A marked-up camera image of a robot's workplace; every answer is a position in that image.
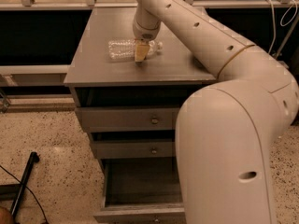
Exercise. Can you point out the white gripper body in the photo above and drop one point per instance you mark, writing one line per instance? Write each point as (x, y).
(144, 34)

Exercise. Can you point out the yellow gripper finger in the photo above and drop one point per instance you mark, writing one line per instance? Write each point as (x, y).
(141, 50)

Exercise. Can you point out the clear plastic water bottle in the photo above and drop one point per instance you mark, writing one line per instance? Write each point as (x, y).
(125, 48)

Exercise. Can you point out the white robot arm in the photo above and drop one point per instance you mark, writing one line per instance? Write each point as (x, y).
(224, 131)

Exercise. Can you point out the grey wooden drawer cabinet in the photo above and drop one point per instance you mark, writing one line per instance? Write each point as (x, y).
(166, 79)

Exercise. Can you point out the grey top drawer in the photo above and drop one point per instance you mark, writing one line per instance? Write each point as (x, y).
(116, 119)

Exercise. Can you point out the grey middle drawer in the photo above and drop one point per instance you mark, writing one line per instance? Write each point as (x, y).
(133, 149)

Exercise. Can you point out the grey open bottom drawer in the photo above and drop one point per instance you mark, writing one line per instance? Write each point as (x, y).
(141, 191)

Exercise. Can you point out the black metal stand leg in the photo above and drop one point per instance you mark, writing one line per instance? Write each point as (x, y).
(14, 192)

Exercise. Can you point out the metal railing frame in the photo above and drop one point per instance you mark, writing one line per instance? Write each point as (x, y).
(37, 75)

